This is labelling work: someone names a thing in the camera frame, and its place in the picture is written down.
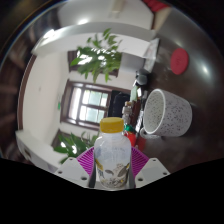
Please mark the brown tray with white cups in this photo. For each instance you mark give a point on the brown tray with white cups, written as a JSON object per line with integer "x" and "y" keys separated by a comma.
{"x": 131, "y": 111}

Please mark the clear yellow-capped drink bottle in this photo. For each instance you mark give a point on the clear yellow-capped drink bottle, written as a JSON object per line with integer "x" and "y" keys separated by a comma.
{"x": 112, "y": 156}

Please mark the green exit sign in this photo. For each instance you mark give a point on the green exit sign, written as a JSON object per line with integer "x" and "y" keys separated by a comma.
{"x": 59, "y": 106}

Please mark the red container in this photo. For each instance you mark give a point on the red container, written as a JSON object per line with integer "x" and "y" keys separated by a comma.
{"x": 132, "y": 138}

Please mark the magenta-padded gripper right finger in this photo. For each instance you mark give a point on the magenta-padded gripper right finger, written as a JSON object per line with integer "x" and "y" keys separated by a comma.
{"x": 153, "y": 171}

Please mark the potted leafy plant, white pot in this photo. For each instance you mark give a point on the potted leafy plant, white pot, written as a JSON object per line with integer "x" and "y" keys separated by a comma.
{"x": 100, "y": 60}
{"x": 71, "y": 146}

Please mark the brown glazed double door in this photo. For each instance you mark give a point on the brown glazed double door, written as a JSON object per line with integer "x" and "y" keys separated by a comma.
{"x": 88, "y": 106}

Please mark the printed magazine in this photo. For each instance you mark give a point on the printed magazine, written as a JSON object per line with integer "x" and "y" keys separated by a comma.
{"x": 151, "y": 55}

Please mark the flat round red coaster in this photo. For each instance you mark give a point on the flat round red coaster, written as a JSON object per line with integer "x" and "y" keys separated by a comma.
{"x": 179, "y": 61}

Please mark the white speckled mug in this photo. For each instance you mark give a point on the white speckled mug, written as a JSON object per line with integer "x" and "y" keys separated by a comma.
{"x": 175, "y": 115}

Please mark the red carpeted staircase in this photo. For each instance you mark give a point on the red carpeted staircase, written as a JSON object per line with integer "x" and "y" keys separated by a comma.
{"x": 154, "y": 3}

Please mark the grey headphones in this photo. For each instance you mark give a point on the grey headphones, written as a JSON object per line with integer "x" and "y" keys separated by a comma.
{"x": 142, "y": 78}

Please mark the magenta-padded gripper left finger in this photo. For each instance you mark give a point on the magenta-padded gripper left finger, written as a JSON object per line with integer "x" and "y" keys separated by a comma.
{"x": 71, "y": 171}

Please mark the green cloth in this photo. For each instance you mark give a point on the green cloth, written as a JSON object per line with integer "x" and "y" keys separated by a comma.
{"x": 134, "y": 93}

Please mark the black chair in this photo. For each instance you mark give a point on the black chair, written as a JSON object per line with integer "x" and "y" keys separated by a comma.
{"x": 118, "y": 103}

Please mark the brown framed window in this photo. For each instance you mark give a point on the brown framed window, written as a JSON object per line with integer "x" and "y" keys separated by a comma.
{"x": 71, "y": 56}

